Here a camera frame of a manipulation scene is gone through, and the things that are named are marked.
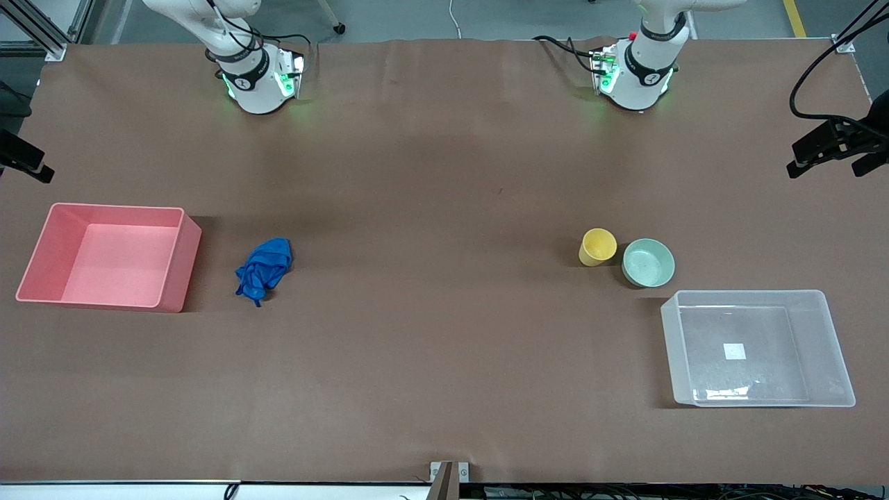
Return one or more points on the yellow plastic cup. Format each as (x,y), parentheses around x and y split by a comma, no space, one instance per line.
(597,248)

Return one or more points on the blue cloth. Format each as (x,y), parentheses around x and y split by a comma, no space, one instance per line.
(265,267)

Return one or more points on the mint green bowl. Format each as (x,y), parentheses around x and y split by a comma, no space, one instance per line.
(648,262)

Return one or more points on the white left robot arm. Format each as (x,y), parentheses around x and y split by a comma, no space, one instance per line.
(639,87)

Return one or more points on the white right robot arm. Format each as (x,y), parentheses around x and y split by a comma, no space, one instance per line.
(253,90)

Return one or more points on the connector box with green lights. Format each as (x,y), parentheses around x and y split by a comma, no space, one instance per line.
(292,73)
(604,69)

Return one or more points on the clear plastic box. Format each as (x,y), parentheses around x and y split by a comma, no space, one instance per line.
(753,347)

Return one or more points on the brown table cover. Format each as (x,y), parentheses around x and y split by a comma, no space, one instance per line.
(444,312)

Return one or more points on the black caster wheel leg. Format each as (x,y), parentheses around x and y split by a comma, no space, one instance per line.
(338,28)

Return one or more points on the white square sticker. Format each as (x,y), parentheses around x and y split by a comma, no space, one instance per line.
(735,351)

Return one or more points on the pink plastic bin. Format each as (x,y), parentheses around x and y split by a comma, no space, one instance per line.
(111,264)

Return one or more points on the metal table edge bracket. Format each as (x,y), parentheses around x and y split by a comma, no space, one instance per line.
(448,479)

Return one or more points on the metal corner bracket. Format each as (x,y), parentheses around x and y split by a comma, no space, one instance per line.
(844,45)

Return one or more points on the aluminium frame profile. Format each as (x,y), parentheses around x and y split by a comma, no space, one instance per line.
(42,31)

